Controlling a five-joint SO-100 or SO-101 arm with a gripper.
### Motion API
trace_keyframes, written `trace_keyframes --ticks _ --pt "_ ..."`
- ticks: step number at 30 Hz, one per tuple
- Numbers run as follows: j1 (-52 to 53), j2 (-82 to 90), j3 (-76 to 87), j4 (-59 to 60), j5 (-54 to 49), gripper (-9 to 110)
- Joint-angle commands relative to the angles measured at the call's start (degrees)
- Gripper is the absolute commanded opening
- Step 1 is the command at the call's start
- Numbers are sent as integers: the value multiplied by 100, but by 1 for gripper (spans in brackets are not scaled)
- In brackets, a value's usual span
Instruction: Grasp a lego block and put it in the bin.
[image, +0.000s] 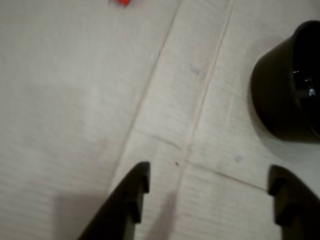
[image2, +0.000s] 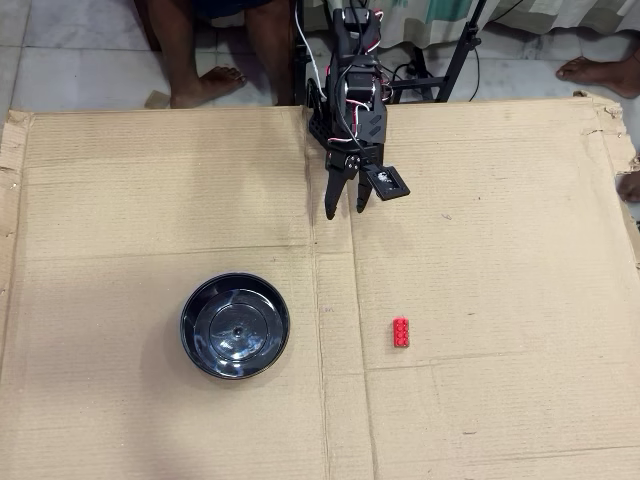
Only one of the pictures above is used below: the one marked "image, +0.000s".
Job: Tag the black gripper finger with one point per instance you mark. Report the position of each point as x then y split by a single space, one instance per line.
117 207
300 205

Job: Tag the red lego block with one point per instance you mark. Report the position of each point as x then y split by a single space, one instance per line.
121 2

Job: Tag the beige cardboard sheet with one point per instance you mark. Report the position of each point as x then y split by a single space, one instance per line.
87 100

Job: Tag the black round plastic bowl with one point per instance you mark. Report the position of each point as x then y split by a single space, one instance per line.
277 95

